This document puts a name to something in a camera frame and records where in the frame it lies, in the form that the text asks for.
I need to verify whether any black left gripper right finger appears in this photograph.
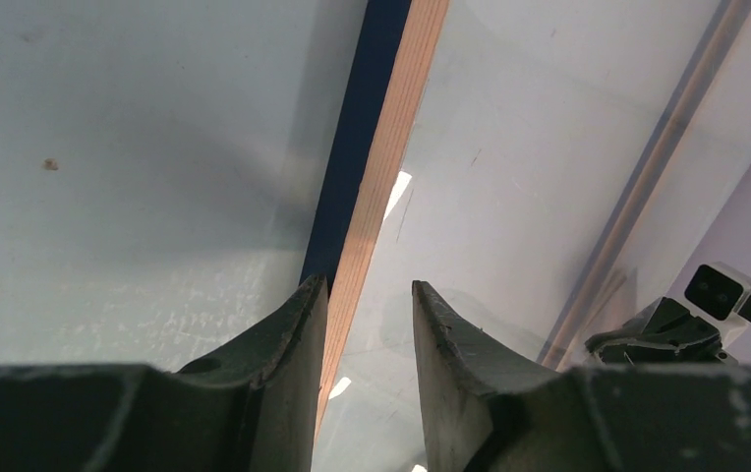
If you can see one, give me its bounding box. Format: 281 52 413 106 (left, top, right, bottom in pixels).
412 280 751 471

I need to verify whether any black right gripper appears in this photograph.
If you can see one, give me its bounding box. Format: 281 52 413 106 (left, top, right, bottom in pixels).
585 297 737 365

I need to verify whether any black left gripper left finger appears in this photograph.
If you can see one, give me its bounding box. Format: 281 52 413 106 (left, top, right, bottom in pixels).
0 275 328 471

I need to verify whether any wooden picture frame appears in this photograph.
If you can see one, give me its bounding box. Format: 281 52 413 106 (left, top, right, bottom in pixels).
297 0 751 444

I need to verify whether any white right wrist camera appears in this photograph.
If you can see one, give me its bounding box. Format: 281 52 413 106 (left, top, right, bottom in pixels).
679 262 751 348

